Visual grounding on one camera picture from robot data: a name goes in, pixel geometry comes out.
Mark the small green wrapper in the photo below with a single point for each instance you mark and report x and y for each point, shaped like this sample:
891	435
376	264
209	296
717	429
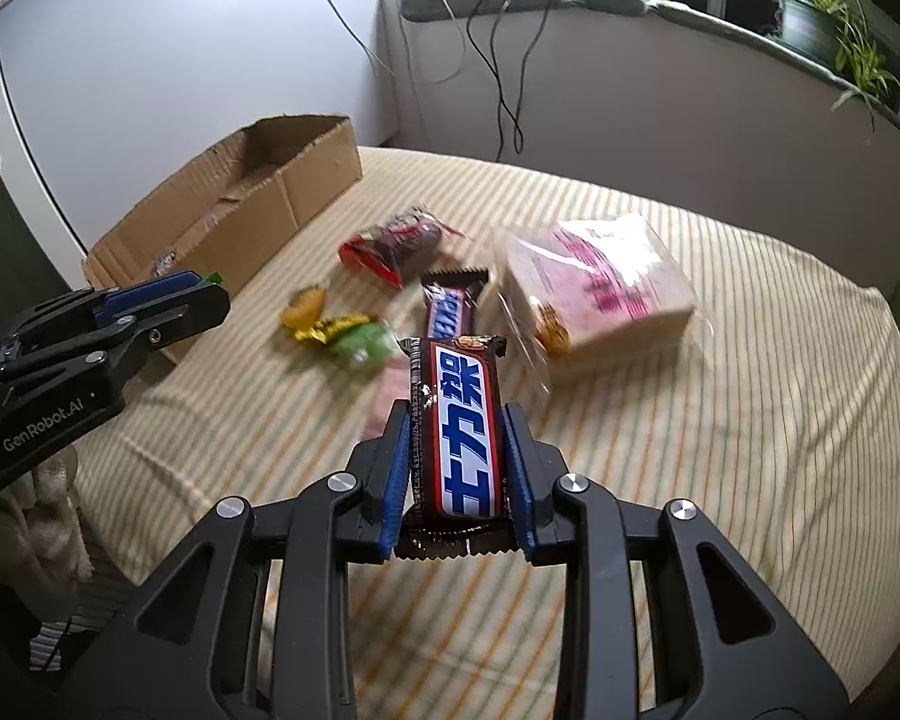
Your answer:
211	280

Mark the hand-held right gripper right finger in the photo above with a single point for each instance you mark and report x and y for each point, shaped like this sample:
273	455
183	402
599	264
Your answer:
521	480

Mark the striped bed sheet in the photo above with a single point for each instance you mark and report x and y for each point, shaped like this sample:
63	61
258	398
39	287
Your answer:
720	465

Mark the yellow candy packet dark print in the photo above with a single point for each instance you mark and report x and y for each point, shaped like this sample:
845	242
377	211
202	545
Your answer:
337	328

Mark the potted spider plant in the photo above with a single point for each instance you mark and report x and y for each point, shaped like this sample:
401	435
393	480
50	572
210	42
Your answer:
806	26

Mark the green candy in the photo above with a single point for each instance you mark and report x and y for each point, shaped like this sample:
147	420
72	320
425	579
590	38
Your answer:
364	349

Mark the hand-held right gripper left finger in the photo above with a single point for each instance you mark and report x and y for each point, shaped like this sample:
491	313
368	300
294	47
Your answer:
397	480

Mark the brown chocolate bar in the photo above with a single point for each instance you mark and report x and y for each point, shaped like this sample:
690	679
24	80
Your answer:
450	311
457	427

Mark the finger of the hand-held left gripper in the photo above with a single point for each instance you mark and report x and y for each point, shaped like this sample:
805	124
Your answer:
187	315
150	292

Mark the small dark snack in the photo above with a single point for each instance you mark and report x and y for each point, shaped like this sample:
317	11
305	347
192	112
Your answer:
163	262

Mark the clear bread packet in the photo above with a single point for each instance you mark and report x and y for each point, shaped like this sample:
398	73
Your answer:
607	285

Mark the brown cardboard box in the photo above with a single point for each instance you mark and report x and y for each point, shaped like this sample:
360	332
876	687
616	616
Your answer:
292	187

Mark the red clear snack packet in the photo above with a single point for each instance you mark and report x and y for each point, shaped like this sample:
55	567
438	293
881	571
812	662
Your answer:
390	247

